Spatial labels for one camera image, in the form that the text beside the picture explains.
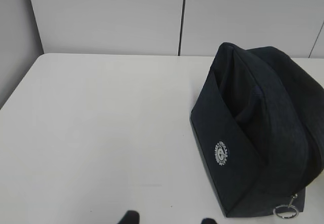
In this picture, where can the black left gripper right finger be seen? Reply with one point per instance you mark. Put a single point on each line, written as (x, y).
(208, 217)

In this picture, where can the dark blue lunch bag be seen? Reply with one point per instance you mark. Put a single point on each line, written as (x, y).
(258, 123)

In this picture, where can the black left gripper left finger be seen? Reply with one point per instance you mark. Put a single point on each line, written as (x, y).
(130, 217)

